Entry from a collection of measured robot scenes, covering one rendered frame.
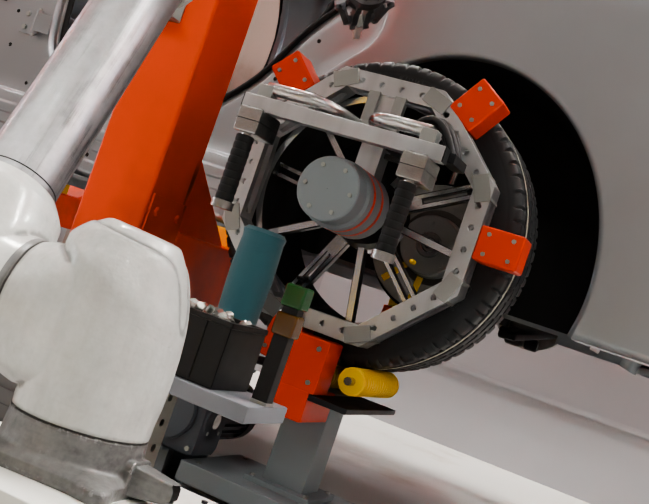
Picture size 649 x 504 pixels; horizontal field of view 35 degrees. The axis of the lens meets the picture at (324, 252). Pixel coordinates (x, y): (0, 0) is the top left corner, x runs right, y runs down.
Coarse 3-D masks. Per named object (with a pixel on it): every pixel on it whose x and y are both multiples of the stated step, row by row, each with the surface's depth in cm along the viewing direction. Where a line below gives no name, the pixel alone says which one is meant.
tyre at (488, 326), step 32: (384, 64) 219; (352, 96) 221; (512, 160) 207; (512, 192) 205; (512, 224) 204; (480, 288) 205; (512, 288) 214; (448, 320) 206; (480, 320) 208; (352, 352) 212; (384, 352) 210; (416, 352) 208; (448, 352) 216
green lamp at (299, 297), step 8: (288, 288) 172; (296, 288) 172; (304, 288) 171; (288, 296) 172; (296, 296) 172; (304, 296) 171; (312, 296) 174; (288, 304) 172; (296, 304) 171; (304, 304) 172
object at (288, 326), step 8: (280, 312) 172; (280, 320) 172; (288, 320) 171; (296, 320) 171; (304, 320) 174; (272, 328) 172; (280, 328) 172; (288, 328) 171; (296, 328) 172; (288, 336) 171; (296, 336) 173
